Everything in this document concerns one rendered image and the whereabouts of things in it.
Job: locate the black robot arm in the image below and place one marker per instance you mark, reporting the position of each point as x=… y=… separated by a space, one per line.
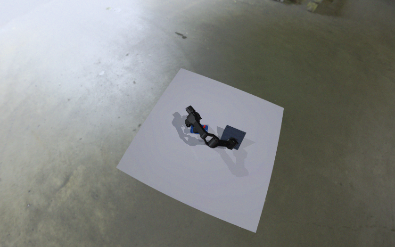
x=193 y=120

